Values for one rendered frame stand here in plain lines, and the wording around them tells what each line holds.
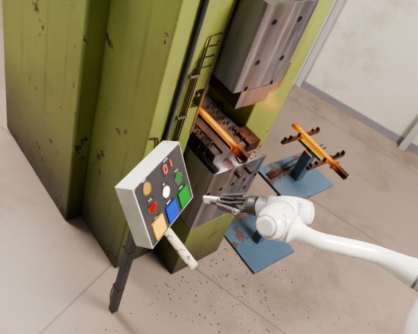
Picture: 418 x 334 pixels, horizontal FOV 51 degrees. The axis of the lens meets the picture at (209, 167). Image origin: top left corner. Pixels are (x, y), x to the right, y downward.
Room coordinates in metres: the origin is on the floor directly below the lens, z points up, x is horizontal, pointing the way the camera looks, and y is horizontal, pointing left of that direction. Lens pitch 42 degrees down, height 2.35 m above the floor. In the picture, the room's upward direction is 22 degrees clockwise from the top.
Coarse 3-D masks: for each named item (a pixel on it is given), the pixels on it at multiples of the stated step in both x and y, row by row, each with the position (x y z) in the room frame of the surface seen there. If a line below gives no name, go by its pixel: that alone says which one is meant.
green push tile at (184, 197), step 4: (184, 188) 1.27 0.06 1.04; (180, 192) 1.24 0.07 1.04; (184, 192) 1.26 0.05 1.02; (188, 192) 1.29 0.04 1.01; (180, 196) 1.23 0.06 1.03; (184, 196) 1.25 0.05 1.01; (188, 196) 1.28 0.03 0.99; (180, 200) 1.22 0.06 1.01; (184, 200) 1.24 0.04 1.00; (188, 200) 1.27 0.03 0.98; (180, 204) 1.22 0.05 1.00; (184, 204) 1.24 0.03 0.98
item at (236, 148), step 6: (204, 114) 1.84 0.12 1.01; (210, 120) 1.82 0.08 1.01; (216, 126) 1.79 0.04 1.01; (222, 132) 1.76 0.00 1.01; (228, 138) 1.73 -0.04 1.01; (234, 144) 1.70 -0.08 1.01; (240, 144) 1.71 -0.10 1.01; (234, 150) 1.68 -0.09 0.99; (240, 150) 1.66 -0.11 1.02; (240, 156) 1.66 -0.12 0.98; (246, 156) 1.64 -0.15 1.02
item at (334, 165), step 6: (294, 126) 2.15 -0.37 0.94; (300, 132) 2.12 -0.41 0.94; (306, 138) 2.09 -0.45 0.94; (312, 144) 2.05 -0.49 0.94; (318, 150) 2.02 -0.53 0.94; (324, 156) 1.99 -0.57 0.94; (330, 162) 1.95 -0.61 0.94; (336, 162) 1.96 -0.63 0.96; (330, 168) 1.93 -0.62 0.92; (336, 168) 1.93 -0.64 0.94; (342, 168) 1.93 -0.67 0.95; (342, 174) 1.90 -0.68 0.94; (348, 174) 1.90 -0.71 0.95
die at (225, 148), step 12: (204, 108) 1.92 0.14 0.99; (204, 120) 1.81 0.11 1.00; (216, 120) 1.86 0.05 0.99; (192, 132) 1.71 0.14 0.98; (204, 132) 1.73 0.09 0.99; (216, 132) 1.75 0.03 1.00; (228, 132) 1.80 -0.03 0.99; (204, 144) 1.65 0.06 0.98; (216, 144) 1.67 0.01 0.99; (228, 144) 1.70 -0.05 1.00; (216, 156) 1.61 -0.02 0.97; (228, 156) 1.69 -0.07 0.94
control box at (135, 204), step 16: (160, 144) 1.32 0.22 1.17; (176, 144) 1.32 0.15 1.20; (144, 160) 1.20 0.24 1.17; (160, 160) 1.20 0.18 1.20; (176, 160) 1.29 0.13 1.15; (128, 176) 1.09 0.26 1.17; (144, 176) 1.09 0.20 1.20; (160, 176) 1.17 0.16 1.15; (128, 192) 1.01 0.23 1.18; (160, 192) 1.13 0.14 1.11; (176, 192) 1.22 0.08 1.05; (128, 208) 1.01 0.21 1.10; (144, 208) 1.03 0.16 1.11; (160, 208) 1.10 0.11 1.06; (128, 224) 1.01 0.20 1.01; (144, 224) 1.00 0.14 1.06; (144, 240) 0.99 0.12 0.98
